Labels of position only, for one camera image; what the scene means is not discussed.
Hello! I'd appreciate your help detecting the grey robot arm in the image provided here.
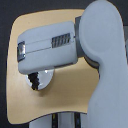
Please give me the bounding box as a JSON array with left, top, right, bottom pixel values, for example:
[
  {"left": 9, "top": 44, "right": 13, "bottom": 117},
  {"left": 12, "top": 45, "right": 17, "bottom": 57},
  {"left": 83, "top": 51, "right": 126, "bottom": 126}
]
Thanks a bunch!
[{"left": 17, "top": 0, "right": 128, "bottom": 128}]

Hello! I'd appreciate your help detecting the white table base frame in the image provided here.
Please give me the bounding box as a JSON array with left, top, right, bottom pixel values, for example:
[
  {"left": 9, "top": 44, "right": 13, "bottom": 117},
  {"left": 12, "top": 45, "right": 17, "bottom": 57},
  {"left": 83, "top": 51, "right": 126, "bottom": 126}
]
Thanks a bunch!
[{"left": 29, "top": 112, "right": 88, "bottom": 128}]

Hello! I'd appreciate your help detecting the white round plate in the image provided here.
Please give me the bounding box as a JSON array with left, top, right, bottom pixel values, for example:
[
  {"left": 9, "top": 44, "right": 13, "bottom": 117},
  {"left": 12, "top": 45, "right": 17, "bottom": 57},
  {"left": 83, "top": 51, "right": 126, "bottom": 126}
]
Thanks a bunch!
[{"left": 25, "top": 69, "right": 54, "bottom": 91}]

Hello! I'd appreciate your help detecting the dark purple grape bunch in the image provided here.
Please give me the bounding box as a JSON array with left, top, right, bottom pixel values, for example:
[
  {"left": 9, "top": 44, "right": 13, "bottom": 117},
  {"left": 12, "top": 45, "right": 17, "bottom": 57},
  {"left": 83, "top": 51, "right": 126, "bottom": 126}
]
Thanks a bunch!
[{"left": 28, "top": 73, "right": 39, "bottom": 90}]

